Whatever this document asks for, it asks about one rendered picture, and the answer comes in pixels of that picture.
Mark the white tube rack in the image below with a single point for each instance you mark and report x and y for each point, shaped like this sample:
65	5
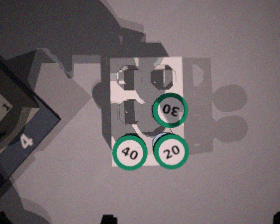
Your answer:
149	78

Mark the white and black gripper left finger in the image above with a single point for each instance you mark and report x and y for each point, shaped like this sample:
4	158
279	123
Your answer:
108	219

